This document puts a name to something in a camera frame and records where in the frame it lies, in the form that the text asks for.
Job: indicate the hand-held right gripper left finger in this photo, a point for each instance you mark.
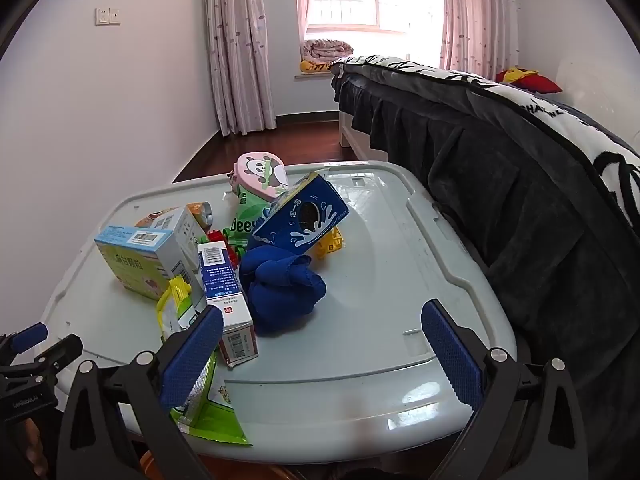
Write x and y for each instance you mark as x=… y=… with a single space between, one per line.
x=192 y=355

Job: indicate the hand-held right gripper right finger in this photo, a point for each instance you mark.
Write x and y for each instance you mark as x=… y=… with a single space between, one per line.
x=450 y=355

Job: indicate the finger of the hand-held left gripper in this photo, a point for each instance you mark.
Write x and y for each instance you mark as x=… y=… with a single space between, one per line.
x=57 y=352
x=30 y=336

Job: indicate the yellow green snack bag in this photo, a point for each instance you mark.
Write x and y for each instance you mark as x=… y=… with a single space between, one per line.
x=220 y=420

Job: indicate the white blue barcode carton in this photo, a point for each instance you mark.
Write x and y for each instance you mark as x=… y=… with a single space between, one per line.
x=222 y=280

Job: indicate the pale blue yellow carton box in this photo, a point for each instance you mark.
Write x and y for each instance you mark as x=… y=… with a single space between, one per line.
x=145 y=260

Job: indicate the blue cloth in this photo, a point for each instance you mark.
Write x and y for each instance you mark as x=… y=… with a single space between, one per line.
x=280 y=290

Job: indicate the orange can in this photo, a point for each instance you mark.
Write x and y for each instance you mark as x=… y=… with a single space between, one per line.
x=200 y=211

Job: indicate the blue cookie box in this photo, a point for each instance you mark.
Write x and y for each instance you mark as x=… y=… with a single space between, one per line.
x=310 y=210

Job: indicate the pink green panda snack bag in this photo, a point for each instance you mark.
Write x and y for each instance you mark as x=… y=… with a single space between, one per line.
x=257 y=172

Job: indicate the person's left hand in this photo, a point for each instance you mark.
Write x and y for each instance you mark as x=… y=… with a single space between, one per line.
x=34 y=445

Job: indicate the grey plastic storage box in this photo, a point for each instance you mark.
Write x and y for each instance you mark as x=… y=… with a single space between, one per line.
x=390 y=285

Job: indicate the red green toy car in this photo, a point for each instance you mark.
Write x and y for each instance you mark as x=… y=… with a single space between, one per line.
x=217 y=236

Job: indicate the yellow toy block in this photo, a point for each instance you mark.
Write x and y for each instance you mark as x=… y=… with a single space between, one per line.
x=330 y=245

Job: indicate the dark bed cover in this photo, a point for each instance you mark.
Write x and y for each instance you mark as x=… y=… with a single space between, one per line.
x=500 y=185

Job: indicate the black white blanket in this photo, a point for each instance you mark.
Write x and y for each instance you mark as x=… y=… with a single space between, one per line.
x=565 y=120

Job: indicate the red pillow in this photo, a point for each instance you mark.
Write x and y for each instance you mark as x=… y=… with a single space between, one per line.
x=530 y=80

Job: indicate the pink patterned curtain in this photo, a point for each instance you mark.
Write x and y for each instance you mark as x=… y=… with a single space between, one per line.
x=240 y=45
x=475 y=15

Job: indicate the folded pink blanket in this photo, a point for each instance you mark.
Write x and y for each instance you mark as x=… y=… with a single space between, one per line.
x=327 y=49

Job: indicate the white bed frame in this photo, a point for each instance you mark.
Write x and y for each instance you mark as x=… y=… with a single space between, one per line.
x=357 y=137

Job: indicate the white wall socket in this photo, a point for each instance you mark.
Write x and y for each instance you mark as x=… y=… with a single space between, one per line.
x=107 y=16

